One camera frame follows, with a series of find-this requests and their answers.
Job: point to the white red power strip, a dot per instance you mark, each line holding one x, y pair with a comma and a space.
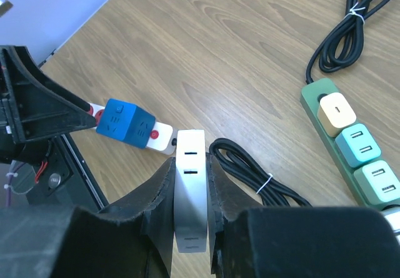
162, 138

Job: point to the teal plug adapter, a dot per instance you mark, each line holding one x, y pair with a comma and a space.
357, 145

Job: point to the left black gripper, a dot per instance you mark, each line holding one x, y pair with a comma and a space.
34, 108

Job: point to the white square charger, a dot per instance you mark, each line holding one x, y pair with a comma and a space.
392, 215

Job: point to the green power strip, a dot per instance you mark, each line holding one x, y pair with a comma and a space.
311, 94

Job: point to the green plug adapter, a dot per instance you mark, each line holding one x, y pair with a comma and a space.
378, 184

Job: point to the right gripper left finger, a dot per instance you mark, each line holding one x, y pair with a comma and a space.
132, 237

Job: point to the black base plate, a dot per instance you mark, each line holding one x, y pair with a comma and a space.
67, 179

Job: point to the white rounded charger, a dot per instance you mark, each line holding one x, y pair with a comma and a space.
190, 192

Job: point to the yellow plug adapter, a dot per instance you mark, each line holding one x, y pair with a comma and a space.
335, 113

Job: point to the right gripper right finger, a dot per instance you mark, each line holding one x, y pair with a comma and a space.
247, 239

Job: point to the blue socket adapter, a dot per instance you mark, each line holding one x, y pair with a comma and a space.
126, 122

